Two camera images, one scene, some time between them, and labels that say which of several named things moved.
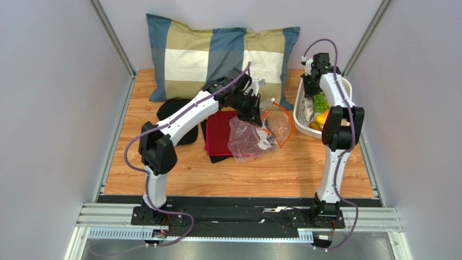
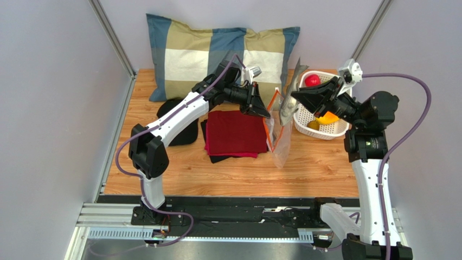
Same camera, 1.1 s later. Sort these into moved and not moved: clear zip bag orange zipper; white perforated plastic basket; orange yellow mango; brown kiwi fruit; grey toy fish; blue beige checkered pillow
Moved: grey toy fish; clear zip bag orange zipper
Not moved: white perforated plastic basket; brown kiwi fruit; blue beige checkered pillow; orange yellow mango
